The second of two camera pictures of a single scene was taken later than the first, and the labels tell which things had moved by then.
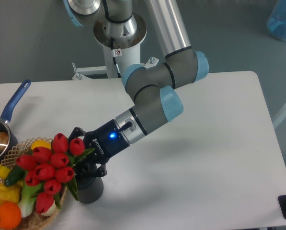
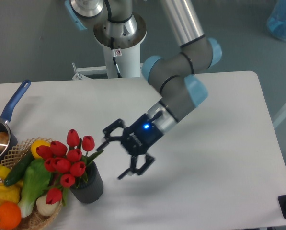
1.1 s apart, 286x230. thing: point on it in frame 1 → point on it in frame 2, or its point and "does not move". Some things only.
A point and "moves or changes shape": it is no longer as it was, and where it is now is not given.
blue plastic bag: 281,22 does not move
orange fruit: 7,215 does not move
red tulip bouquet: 47,170 moves or changes shape
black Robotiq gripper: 107,142 → 136,139
